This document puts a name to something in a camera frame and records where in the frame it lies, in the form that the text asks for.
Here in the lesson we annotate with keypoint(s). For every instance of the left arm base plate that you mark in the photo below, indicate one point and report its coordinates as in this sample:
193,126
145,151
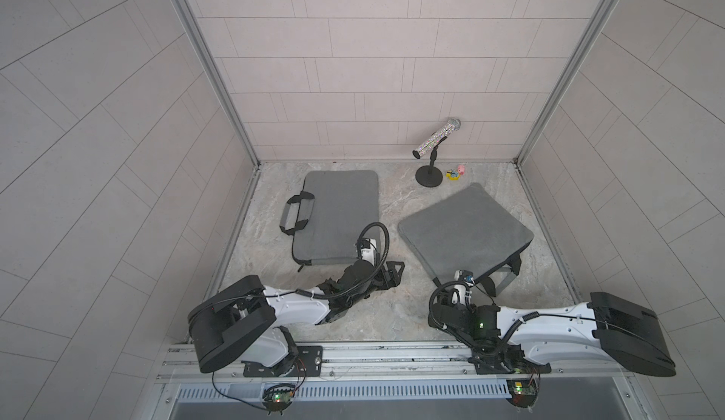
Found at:
307,362

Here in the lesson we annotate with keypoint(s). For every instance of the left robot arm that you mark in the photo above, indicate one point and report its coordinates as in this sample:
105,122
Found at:
248,322

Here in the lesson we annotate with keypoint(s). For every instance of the glitter microphone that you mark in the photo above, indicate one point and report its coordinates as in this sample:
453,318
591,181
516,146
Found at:
451,125

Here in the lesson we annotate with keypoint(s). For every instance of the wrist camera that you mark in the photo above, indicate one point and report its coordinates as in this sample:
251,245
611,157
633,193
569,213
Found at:
461,292
367,250

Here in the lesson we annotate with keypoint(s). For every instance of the circuit board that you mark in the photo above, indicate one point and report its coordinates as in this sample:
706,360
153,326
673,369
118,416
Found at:
524,393
276,399

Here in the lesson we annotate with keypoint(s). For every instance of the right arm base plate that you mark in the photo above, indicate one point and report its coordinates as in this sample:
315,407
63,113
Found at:
512,360

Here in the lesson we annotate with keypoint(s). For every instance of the right circuit board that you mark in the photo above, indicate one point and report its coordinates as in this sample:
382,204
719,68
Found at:
524,393

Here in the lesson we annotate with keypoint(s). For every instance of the pink yellow toy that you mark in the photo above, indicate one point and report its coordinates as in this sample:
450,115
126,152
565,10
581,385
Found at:
456,173

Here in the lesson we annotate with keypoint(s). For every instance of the black microphone stand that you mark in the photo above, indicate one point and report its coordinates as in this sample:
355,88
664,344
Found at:
429,176

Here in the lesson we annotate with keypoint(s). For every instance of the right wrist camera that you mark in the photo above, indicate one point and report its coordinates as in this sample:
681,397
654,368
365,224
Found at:
461,292

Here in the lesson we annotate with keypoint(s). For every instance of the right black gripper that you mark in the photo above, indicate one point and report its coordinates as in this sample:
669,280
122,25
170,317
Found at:
441,300

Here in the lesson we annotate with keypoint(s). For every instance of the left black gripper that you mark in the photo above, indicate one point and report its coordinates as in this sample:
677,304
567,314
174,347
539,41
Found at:
393,281

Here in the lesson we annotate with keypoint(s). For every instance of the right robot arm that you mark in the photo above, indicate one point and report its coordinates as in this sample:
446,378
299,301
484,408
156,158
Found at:
507,341

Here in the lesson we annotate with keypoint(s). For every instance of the grey laptop bag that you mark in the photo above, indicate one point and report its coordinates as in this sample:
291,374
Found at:
326,218
468,231

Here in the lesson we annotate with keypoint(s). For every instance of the left circuit board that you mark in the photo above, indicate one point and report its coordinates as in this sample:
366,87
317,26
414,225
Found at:
276,399

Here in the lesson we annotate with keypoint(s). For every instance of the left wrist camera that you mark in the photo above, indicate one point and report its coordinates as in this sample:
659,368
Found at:
367,250

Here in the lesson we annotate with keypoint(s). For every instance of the aluminium mounting rail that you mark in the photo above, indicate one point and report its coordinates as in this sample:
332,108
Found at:
345,361

